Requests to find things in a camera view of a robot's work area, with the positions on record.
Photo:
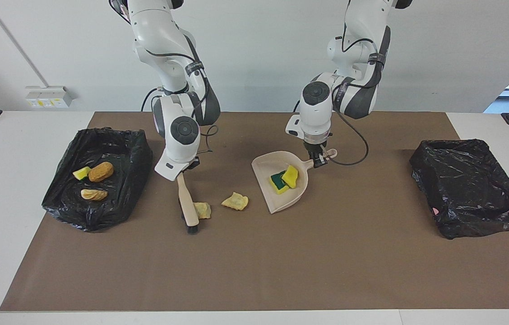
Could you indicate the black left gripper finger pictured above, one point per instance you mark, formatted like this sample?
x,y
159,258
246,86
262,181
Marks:
x,y
324,160
316,163

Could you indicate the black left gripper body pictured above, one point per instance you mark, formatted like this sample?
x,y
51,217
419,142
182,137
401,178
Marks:
x,y
316,150

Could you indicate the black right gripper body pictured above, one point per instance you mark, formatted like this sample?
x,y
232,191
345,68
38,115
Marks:
x,y
190,164

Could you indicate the beige hand brush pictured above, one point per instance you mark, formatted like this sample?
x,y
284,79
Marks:
x,y
187,203

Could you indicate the yellow and green sponge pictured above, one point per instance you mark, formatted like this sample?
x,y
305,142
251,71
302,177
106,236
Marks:
x,y
277,183

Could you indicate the pale yellow foam chunk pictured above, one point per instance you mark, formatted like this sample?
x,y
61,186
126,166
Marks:
x,y
235,201
94,194
203,210

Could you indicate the beige plastic dustpan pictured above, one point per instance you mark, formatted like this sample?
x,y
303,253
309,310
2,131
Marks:
x,y
266,180

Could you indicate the brown foam chunk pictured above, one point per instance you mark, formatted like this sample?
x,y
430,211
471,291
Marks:
x,y
101,172

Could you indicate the small yellow sponge piece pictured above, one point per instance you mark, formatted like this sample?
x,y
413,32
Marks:
x,y
82,173

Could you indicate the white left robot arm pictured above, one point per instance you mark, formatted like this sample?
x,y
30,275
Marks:
x,y
315,122

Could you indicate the black bag lined bin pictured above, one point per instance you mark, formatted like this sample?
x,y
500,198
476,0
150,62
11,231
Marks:
x,y
114,207

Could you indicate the black bag bin pink spot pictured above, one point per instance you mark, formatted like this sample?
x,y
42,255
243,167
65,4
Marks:
x,y
466,189

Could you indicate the brown table mat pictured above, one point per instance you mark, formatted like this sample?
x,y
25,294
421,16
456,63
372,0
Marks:
x,y
254,271

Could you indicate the white wall socket box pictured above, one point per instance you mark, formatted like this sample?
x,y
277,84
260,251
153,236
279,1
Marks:
x,y
49,96

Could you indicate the white wall conduit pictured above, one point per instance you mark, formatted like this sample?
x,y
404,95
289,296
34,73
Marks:
x,y
16,43

